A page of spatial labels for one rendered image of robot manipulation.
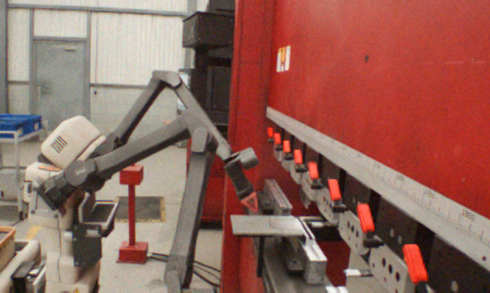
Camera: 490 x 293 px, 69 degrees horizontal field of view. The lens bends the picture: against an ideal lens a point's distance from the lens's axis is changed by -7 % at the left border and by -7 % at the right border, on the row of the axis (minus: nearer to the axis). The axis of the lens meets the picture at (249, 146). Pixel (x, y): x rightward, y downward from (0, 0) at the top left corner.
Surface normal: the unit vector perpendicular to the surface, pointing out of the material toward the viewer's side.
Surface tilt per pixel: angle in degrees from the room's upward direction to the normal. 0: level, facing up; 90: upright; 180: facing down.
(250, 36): 90
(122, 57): 91
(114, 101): 90
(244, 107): 90
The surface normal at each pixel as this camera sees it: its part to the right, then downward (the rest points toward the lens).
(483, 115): -0.99, -0.04
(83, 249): 0.17, 0.18
